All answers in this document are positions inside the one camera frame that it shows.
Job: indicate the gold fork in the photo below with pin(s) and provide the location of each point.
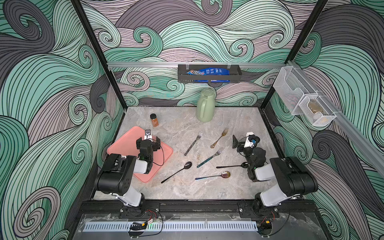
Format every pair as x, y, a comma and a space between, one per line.
223, 134

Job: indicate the iridescent gold spoon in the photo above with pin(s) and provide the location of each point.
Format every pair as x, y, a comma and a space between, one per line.
224, 175

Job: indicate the green plastic pitcher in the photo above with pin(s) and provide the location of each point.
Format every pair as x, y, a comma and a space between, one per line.
206, 105

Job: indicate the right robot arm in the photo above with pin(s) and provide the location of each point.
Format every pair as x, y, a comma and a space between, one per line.
293, 178

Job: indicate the small clear wall bin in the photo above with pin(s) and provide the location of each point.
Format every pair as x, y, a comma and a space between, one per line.
316, 112

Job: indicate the black wall basket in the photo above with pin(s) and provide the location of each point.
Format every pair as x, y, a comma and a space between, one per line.
234, 77

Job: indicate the green handled fork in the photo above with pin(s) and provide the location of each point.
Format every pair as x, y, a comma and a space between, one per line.
210, 158

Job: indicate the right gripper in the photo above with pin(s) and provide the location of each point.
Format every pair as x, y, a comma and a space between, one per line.
241, 148

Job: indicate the pink plastic tray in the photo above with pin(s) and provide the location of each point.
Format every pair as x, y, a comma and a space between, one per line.
126, 145

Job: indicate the black front base frame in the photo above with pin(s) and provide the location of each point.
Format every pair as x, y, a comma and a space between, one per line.
154, 208

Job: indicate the aluminium wall rail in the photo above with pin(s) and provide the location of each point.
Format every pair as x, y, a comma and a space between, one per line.
152, 64

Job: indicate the small black spoon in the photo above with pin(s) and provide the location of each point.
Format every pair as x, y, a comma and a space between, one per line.
242, 165

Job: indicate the silver fork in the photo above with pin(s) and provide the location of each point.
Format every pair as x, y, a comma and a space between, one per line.
200, 134

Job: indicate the white perforated cable duct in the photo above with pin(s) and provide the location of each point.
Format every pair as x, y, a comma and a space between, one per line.
176, 226

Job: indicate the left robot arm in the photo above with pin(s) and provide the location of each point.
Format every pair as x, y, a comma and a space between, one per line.
117, 172

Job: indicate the orange spice jar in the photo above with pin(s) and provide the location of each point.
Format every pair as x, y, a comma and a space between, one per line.
154, 120

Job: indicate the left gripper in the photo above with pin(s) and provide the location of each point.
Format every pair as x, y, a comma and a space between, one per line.
156, 145

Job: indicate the blue snack packet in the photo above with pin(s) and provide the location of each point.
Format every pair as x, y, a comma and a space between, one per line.
210, 72

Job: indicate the right side aluminium rail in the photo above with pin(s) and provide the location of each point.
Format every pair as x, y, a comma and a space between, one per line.
374, 156

